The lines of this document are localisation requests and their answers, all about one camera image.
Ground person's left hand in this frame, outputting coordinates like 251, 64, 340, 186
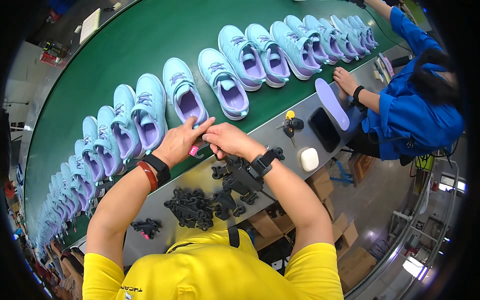
153, 116, 217, 169

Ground person's right hand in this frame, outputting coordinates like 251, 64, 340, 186
202, 122, 268, 161

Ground black hanger with pink tag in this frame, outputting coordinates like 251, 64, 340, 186
188, 142, 211, 159

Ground bundle of black shoe hangers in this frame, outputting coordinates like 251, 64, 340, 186
211, 154, 265, 196

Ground black wrist band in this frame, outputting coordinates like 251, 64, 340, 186
249, 147, 286, 179
142, 153, 172, 187

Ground key bunch with yellow tag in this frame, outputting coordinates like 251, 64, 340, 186
276, 110, 305, 148

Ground pile of black shoe hangers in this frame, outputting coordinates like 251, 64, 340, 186
164, 188, 260, 232

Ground white earbuds case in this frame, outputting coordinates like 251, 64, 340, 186
299, 147, 320, 173

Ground row of light blue sneakers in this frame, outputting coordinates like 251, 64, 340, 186
35, 14, 379, 251

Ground small cluster of black hangers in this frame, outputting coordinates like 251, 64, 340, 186
130, 218, 163, 240

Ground black phone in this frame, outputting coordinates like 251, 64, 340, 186
308, 107, 342, 154

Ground purple shoe insole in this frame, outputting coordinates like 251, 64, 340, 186
314, 77, 351, 131

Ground green conveyor belt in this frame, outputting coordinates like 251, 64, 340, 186
22, 0, 405, 251

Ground blue stool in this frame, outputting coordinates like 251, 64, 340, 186
329, 157, 355, 185

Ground person's body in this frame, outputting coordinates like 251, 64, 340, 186
82, 215, 344, 300

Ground white perforated tray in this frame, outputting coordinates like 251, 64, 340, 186
79, 8, 102, 46

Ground red and black machine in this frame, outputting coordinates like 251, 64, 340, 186
39, 41, 71, 68

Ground heap of stationery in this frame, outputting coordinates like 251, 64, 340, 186
373, 52, 396, 82

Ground heap of cardboard boxes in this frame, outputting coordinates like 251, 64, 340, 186
247, 165, 378, 294

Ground red bracelet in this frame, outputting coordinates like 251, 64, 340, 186
136, 160, 159, 193

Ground metal rack frame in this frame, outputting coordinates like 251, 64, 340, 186
345, 159, 461, 300

